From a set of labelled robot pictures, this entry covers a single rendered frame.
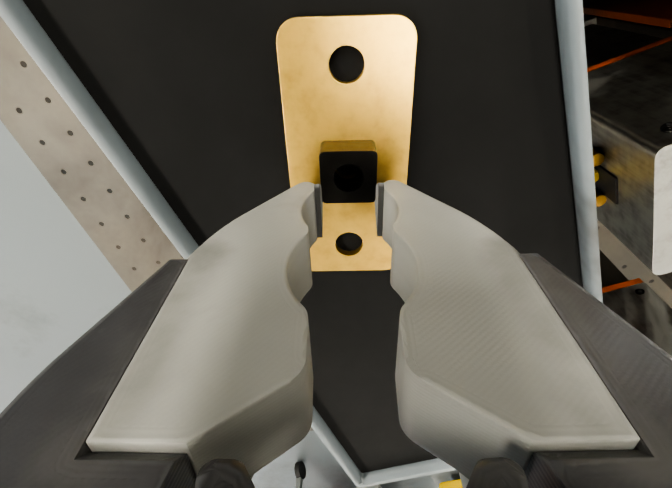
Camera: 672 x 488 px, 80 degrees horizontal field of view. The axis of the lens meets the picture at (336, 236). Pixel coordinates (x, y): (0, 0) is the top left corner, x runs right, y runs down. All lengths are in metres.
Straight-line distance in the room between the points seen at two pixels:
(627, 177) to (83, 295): 1.95
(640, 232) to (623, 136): 0.05
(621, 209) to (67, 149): 0.70
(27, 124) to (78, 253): 1.16
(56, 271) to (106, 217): 1.23
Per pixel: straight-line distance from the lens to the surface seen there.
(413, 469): 0.27
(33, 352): 2.44
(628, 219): 0.28
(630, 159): 0.25
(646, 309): 0.52
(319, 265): 0.15
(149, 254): 0.79
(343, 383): 0.20
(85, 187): 0.77
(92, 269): 1.91
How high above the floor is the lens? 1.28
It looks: 57 degrees down
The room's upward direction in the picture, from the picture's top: 179 degrees counter-clockwise
